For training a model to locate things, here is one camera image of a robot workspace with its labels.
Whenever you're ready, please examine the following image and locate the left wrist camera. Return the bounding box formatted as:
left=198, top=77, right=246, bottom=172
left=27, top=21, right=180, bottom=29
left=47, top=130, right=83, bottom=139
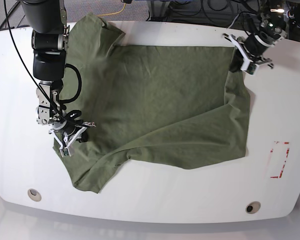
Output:
left=245, top=62, right=258, bottom=76

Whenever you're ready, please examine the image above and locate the red tape rectangle marking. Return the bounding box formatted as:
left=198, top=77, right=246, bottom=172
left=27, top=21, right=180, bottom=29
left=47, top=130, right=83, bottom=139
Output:
left=267, top=141, right=290, bottom=179

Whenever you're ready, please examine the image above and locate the table cable grommet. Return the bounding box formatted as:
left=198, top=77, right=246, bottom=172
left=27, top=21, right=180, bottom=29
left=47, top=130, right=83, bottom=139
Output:
left=245, top=201, right=261, bottom=215
left=27, top=189, right=42, bottom=202

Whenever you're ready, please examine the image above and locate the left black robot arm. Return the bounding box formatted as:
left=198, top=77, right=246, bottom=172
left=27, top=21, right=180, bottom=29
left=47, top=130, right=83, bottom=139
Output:
left=222, top=0, right=288, bottom=76

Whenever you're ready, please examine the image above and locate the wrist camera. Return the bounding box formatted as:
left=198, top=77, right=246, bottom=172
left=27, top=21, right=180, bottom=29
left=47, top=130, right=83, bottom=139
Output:
left=59, top=148, right=69, bottom=158
left=245, top=62, right=258, bottom=76

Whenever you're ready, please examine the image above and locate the right table cable grommet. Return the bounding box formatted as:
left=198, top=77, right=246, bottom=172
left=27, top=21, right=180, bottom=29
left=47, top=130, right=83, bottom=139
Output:
left=245, top=201, right=261, bottom=215

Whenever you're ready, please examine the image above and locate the left table cable grommet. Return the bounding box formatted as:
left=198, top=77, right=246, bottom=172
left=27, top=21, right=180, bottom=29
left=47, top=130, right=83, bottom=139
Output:
left=27, top=189, right=42, bottom=202

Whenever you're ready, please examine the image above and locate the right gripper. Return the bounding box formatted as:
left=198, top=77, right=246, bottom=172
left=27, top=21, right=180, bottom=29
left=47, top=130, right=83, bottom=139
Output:
left=48, top=121, right=96, bottom=157

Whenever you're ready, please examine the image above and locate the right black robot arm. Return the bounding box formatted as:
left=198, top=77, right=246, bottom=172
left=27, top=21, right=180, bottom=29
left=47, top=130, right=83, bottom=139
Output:
left=16, top=0, right=95, bottom=157

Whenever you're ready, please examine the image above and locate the yellow cable on floor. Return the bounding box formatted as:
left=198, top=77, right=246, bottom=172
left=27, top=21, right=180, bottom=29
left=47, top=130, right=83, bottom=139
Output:
left=97, top=2, right=127, bottom=18

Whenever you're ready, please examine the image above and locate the green t-shirt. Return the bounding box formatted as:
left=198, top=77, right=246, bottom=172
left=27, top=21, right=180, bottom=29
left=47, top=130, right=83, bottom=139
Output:
left=61, top=14, right=250, bottom=193

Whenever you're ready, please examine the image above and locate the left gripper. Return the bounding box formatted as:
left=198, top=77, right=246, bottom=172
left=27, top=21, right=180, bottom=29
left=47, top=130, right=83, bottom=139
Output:
left=222, top=33, right=274, bottom=75

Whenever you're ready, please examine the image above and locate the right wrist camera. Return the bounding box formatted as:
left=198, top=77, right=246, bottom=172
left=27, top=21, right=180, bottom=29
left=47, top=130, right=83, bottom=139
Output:
left=59, top=148, right=69, bottom=158

